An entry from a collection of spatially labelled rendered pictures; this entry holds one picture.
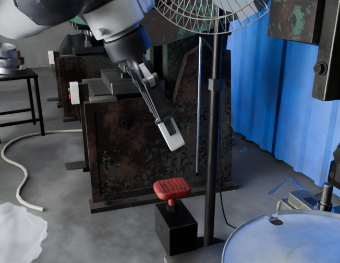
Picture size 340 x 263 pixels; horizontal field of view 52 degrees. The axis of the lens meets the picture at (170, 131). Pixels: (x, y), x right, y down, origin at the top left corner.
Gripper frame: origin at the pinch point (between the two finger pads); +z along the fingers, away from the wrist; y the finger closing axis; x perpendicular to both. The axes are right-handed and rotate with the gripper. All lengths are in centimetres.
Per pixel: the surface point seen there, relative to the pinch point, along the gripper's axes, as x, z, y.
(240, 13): 41, -3, -42
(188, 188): -2.0, 11.8, 2.2
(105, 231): -40, 78, -95
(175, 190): -4.5, 10.7, 2.0
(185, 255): -9.0, 21.6, 7.3
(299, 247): 5.5, 12.2, 26.8
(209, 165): 15, 48, -54
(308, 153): 92, 118, -112
